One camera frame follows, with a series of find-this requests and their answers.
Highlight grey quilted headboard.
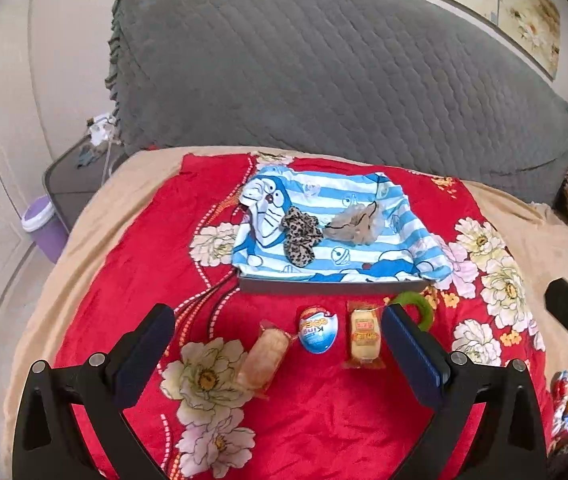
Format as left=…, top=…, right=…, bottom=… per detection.
left=106, top=0, right=568, bottom=203

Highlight grey bedside table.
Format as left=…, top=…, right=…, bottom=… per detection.
left=42, top=136, right=128, bottom=232

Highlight orange packaged bread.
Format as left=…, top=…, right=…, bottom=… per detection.
left=235, top=322, right=297, bottom=396

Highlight blue white surprise egg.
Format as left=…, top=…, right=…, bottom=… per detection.
left=298, top=307, right=338, bottom=354

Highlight leopard print scrunchie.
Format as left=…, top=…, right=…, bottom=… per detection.
left=281, top=206, right=323, bottom=268

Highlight grey shallow tray box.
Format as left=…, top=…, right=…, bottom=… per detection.
left=238, top=275, right=432, bottom=296

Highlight red floral blanket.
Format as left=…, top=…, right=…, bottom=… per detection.
left=55, top=154, right=552, bottom=479

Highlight colourful snack wrappers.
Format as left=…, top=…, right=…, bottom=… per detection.
left=550, top=370, right=568, bottom=440

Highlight blue striped Doraemon cloth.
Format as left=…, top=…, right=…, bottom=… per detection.
left=232, top=166, right=452, bottom=283

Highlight purple trash bin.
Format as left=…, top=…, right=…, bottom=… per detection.
left=22, top=195, right=68, bottom=263

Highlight yellow packaged cake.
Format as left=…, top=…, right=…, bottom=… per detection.
left=345, top=301, right=385, bottom=370

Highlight green fuzzy ring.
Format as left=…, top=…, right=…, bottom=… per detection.
left=388, top=290, right=436, bottom=334

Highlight white charger with cable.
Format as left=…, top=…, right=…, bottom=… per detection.
left=88, top=113, right=117, bottom=184

